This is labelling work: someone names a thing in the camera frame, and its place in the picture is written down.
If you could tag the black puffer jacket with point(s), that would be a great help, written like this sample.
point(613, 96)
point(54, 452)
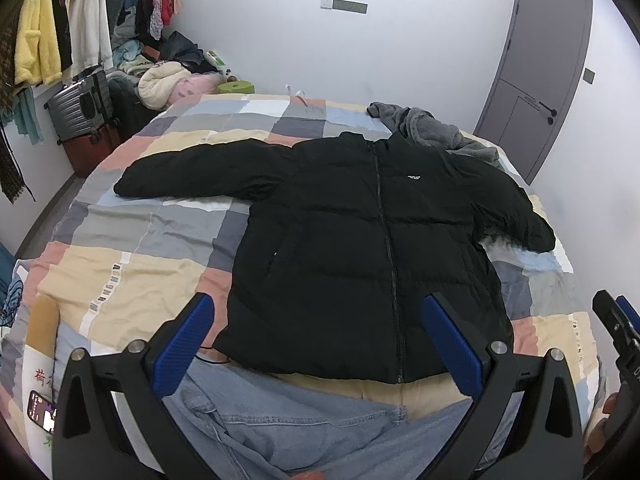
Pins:
point(344, 240)

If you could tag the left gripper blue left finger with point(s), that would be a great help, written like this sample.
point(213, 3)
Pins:
point(176, 342)

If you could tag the blue denim jeans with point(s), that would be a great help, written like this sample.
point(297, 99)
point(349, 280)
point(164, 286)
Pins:
point(246, 425)

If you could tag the dark red suitcase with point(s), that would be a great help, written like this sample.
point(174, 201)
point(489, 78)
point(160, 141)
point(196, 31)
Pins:
point(86, 152)

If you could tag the cream plush pile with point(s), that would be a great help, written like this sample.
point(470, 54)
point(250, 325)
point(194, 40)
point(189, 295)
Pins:
point(158, 82)

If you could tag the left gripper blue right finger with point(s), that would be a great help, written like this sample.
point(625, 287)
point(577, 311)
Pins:
point(460, 346)

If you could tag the black hanging garment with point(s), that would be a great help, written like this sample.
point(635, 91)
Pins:
point(62, 28)

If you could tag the green box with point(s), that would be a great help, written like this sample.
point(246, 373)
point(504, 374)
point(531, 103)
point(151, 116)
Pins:
point(236, 86)

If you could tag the yellow hanging garment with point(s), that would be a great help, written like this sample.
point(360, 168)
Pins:
point(37, 59)

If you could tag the smartphone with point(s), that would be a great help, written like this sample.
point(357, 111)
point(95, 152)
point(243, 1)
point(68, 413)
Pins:
point(41, 411)

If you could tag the grey wall switch by door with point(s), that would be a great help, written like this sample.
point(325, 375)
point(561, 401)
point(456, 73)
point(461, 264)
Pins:
point(588, 75)

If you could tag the wall switch panel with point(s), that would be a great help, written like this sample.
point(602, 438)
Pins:
point(344, 6)

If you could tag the grey hard suitcase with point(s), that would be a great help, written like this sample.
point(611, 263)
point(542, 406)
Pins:
point(82, 107)

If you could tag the grey fleece jacket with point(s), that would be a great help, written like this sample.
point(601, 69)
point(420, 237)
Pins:
point(419, 127)

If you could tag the white hanging garment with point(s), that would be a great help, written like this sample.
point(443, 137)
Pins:
point(89, 35)

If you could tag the teal clip hanger with clothes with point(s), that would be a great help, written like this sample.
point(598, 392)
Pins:
point(152, 16)

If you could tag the person right hand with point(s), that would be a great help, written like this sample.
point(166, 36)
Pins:
point(596, 440)

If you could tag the grey door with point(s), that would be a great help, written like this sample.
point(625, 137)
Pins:
point(536, 80)

